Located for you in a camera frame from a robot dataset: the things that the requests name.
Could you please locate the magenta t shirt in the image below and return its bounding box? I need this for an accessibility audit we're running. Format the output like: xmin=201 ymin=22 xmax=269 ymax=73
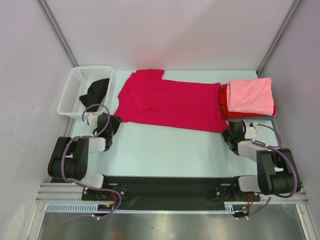
xmin=114 ymin=69 xmax=228 ymax=133

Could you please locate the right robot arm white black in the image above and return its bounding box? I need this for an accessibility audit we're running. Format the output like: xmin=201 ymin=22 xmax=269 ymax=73
xmin=222 ymin=120 xmax=302 ymax=201

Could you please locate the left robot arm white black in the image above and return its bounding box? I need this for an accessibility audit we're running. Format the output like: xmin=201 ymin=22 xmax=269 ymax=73
xmin=47 ymin=113 xmax=122 ymax=200

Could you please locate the red folded t shirt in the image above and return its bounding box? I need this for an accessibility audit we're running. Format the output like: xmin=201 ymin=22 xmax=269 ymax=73
xmin=219 ymin=84 xmax=277 ymax=120

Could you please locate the black t shirt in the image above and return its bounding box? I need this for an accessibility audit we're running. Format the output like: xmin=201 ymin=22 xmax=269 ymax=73
xmin=79 ymin=78 xmax=110 ymax=108

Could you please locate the pink folded t shirt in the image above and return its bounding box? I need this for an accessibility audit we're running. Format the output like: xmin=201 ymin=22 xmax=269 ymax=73
xmin=226 ymin=77 xmax=275 ymax=116

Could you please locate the white plastic basket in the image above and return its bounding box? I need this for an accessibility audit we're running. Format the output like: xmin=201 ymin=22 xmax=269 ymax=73
xmin=56 ymin=65 xmax=114 ymax=119

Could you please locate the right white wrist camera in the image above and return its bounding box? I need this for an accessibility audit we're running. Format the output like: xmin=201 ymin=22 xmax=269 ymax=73
xmin=244 ymin=122 xmax=258 ymax=140

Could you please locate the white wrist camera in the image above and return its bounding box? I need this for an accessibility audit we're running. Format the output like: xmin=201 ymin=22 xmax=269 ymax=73
xmin=244 ymin=122 xmax=258 ymax=140
xmin=82 ymin=113 xmax=99 ymax=128

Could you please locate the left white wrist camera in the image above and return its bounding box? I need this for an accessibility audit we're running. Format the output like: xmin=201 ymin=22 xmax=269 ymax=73
xmin=82 ymin=113 xmax=99 ymax=128

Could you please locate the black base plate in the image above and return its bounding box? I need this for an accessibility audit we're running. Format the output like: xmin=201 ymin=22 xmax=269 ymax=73
xmin=81 ymin=176 xmax=261 ymax=212

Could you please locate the white slotted cable duct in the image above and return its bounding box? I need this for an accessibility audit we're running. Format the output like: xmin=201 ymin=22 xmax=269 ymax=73
xmin=46 ymin=203 xmax=248 ymax=215

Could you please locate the aluminium frame rail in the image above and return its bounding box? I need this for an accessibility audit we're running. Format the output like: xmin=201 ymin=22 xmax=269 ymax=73
xmin=35 ymin=183 xmax=309 ymax=205

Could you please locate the right corner aluminium post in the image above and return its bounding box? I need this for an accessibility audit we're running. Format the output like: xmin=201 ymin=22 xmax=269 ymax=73
xmin=256 ymin=0 xmax=304 ymax=77

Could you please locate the corner aluminium post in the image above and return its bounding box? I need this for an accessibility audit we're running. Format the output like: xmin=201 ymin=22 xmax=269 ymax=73
xmin=36 ymin=0 xmax=79 ymax=67
xmin=256 ymin=0 xmax=304 ymax=77

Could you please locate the left corner aluminium post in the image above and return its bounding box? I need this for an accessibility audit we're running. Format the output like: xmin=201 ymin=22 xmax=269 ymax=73
xmin=36 ymin=0 xmax=79 ymax=67

